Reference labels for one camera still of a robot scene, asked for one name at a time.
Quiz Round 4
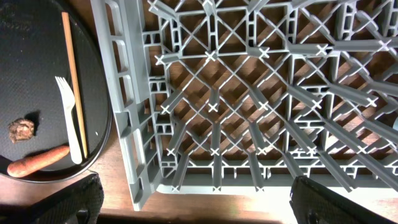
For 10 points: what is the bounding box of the brown food scrap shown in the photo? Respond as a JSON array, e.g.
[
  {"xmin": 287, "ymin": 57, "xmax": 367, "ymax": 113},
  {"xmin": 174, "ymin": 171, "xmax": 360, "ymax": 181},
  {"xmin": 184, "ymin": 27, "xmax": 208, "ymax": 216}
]
[{"xmin": 8, "ymin": 118, "xmax": 35, "ymax": 144}]

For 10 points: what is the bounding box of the wooden chopstick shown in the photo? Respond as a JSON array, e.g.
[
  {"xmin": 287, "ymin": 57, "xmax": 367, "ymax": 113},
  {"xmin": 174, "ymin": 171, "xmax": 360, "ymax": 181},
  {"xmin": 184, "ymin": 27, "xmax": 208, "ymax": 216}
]
[{"xmin": 61, "ymin": 12, "xmax": 88, "ymax": 159}]

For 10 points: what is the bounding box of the grey dishwasher rack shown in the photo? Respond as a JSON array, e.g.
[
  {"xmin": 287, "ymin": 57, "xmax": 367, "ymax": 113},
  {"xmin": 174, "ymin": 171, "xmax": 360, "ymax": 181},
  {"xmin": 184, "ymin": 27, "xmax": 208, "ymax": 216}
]
[{"xmin": 91, "ymin": 1, "xmax": 397, "ymax": 211}]

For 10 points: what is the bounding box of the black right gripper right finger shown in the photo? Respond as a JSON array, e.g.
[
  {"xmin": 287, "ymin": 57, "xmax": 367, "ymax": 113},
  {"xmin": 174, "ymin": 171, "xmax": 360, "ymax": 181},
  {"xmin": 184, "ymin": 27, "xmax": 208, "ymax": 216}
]
[{"xmin": 290, "ymin": 175, "xmax": 394, "ymax": 224}]

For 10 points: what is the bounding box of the white plastic fork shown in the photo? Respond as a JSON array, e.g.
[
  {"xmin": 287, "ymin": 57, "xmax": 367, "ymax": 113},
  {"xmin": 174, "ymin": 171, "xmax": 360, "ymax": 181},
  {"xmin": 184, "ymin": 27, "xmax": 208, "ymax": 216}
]
[{"xmin": 55, "ymin": 77, "xmax": 83, "ymax": 164}]

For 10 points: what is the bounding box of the orange carrot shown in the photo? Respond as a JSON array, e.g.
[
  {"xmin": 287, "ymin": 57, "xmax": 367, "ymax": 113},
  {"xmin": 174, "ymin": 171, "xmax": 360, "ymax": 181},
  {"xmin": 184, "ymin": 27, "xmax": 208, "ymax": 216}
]
[{"xmin": 7, "ymin": 146, "xmax": 70, "ymax": 178}]

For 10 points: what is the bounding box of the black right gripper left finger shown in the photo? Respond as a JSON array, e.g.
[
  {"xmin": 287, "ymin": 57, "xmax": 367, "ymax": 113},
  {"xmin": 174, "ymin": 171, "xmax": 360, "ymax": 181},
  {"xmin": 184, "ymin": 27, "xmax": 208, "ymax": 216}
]
[{"xmin": 1, "ymin": 173, "xmax": 104, "ymax": 224}]

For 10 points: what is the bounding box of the round black tray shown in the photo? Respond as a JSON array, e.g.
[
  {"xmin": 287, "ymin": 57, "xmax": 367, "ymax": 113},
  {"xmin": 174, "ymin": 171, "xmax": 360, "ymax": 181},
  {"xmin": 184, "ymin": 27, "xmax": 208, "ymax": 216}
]
[{"xmin": 1, "ymin": 1, "xmax": 113, "ymax": 183}]

